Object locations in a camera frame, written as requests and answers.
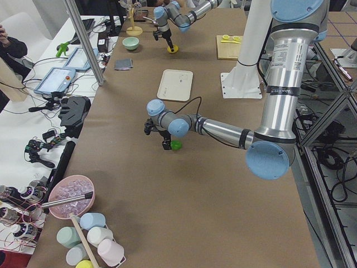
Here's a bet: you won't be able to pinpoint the mint green bowl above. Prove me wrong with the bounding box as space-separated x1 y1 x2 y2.
122 37 139 51

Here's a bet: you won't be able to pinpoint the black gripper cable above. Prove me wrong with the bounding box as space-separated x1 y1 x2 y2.
175 96 202 123

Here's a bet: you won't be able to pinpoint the wooden cutting board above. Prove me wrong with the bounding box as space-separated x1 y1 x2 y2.
216 35 243 60

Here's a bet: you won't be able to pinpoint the pink bowl with ice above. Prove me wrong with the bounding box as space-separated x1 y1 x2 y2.
49 175 95 219

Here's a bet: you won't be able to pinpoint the grey-blue cup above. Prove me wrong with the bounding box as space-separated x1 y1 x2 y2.
66 243 89 266

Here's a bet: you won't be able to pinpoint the green cup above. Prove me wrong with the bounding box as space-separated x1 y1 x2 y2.
56 227 81 248

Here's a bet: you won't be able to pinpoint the white cup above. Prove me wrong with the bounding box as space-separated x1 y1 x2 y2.
87 227 114 247

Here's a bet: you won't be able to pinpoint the pink cup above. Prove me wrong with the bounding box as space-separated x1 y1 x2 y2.
97 238 126 267

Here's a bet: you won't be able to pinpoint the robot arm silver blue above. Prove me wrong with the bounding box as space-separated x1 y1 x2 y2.
153 0 221 54
144 1 329 180

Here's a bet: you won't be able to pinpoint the blue cup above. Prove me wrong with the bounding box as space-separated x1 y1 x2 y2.
80 212 106 231

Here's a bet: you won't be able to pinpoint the yellow cup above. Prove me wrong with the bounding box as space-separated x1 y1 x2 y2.
75 260 94 268

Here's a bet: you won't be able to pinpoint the upper teach pendant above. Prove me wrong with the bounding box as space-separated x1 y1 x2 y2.
63 47 90 72

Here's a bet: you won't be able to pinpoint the yellow lemon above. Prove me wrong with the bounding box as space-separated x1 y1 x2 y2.
167 45 179 54

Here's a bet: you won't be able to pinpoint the aluminium frame post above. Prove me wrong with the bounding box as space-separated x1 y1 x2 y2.
63 0 105 86

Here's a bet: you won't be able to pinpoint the metal tongs in bowl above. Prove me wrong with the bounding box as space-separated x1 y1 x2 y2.
41 192 94 209

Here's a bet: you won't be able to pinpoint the teach pendant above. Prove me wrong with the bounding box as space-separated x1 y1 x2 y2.
63 47 90 72
34 67 76 95

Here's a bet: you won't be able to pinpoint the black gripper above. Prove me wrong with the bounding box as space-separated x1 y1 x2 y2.
144 118 171 150
153 25 174 48

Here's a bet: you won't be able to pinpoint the green lime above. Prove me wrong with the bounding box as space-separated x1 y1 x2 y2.
170 140 182 151

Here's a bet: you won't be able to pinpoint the grey folded cloth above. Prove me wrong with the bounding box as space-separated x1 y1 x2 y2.
114 58 133 70

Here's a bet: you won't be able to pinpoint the white camera post base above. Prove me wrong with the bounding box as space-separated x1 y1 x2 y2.
221 0 272 99

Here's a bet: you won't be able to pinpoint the lower teach pendant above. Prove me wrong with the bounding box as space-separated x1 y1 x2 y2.
34 67 76 95

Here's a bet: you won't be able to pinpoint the cream rectangular tray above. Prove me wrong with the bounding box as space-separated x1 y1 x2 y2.
157 69 194 102

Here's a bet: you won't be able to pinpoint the wooden mug tree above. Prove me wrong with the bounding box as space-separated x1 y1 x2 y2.
126 7 143 36

